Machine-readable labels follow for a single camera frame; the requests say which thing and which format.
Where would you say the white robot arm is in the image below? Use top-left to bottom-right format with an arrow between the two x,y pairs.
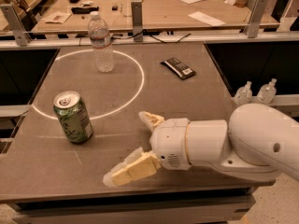
103,104 -> 299,187

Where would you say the middle metal bracket post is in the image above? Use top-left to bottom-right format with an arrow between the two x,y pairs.
131,1 -> 143,42

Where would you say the paper card on desk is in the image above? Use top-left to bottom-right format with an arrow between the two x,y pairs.
43,11 -> 71,24

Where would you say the metal bracket post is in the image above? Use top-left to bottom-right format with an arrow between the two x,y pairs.
244,0 -> 268,38
131,1 -> 143,42
0,4 -> 31,47

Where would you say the green soda can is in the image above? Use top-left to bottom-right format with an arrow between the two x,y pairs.
53,91 -> 93,144

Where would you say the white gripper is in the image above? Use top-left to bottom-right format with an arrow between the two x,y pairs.
103,111 -> 191,188

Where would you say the black cable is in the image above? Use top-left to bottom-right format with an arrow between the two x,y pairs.
78,29 -> 192,46

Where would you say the small clear sanitizer bottle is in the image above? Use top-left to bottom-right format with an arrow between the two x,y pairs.
234,81 -> 252,105

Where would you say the white paper slip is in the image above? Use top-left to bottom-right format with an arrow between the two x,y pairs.
190,11 -> 224,26

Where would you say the right metal bracket post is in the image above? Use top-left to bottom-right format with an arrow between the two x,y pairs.
244,0 -> 268,38

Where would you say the black remote device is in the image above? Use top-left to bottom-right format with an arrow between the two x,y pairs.
71,7 -> 99,14

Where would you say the black snack bar wrapper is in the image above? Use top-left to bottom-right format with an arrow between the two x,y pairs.
161,58 -> 196,80

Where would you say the clear plastic water bottle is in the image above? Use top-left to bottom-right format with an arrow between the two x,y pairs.
88,11 -> 114,73

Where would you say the left metal bracket post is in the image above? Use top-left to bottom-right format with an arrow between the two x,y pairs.
0,4 -> 31,47

